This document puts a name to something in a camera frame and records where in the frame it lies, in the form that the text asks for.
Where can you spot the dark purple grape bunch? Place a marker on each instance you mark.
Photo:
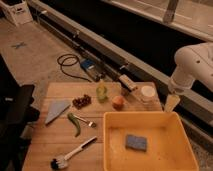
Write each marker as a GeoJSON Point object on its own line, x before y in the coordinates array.
{"type": "Point", "coordinates": [81, 102]}

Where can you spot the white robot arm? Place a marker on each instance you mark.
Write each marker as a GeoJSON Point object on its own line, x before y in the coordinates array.
{"type": "Point", "coordinates": [193, 62]}

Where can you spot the yellow plastic tray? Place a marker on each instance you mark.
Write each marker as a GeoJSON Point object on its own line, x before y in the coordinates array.
{"type": "Point", "coordinates": [168, 147]}

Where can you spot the yellow green bottle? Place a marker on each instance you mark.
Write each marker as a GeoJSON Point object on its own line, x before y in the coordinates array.
{"type": "Point", "coordinates": [101, 92]}

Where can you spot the orange peach fruit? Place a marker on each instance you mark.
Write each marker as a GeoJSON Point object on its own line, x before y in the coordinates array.
{"type": "Point", "coordinates": [118, 102]}

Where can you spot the blue power box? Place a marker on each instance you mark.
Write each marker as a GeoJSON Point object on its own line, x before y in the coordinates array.
{"type": "Point", "coordinates": [87, 64]}

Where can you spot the metal fork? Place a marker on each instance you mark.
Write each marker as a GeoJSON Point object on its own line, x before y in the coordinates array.
{"type": "Point", "coordinates": [89, 123]}

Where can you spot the green chili pepper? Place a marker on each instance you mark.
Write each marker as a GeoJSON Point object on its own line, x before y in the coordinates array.
{"type": "Point", "coordinates": [75, 122]}

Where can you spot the grey triangular cloth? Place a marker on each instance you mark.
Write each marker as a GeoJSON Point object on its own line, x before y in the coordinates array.
{"type": "Point", "coordinates": [56, 108]}

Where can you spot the blue sponge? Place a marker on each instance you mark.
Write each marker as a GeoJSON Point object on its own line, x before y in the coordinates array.
{"type": "Point", "coordinates": [136, 142]}

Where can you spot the white dish brush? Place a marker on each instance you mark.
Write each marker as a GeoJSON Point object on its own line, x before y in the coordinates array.
{"type": "Point", "coordinates": [61, 162]}

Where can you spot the black chair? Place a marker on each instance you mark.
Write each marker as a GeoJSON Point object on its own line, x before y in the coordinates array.
{"type": "Point", "coordinates": [19, 114]}

